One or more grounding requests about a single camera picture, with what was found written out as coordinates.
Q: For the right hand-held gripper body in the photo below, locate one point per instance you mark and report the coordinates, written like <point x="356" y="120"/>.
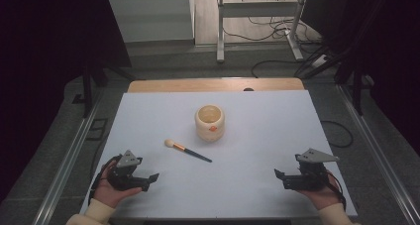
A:
<point x="310" y="178"/>

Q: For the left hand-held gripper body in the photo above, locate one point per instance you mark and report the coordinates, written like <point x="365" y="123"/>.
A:
<point x="123" y="180"/>

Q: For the cream cup with orange beak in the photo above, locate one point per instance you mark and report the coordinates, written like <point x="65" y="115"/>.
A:
<point x="210" y="124"/>

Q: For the person's left hand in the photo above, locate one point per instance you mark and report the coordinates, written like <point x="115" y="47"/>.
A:
<point x="109" y="193"/>

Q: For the person's right hand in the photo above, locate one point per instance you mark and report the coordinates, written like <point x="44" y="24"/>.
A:
<point x="325" y="197"/>

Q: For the white table mat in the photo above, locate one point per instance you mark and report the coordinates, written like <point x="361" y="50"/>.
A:
<point x="251" y="182"/>

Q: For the wooden table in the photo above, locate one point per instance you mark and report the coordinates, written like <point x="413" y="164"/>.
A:
<point x="185" y="85"/>

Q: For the dark metal stand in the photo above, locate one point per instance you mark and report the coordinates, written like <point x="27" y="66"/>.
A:
<point x="357" y="92"/>
<point x="87" y="89"/>

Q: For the white power strip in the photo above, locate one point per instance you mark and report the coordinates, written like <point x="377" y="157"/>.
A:
<point x="319" y="60"/>

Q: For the dark curtain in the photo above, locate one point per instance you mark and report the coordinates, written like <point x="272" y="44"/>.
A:
<point x="49" y="53"/>
<point x="379" y="36"/>

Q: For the grey white cabinet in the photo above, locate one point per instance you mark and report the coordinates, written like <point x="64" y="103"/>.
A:
<point x="150" y="17"/>

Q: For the aluminium floor rail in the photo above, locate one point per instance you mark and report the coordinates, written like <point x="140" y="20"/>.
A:
<point x="69" y="159"/>
<point x="379" y="152"/>

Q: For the white metal desk frame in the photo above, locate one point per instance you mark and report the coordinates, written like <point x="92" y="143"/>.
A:
<point x="257" y="9"/>

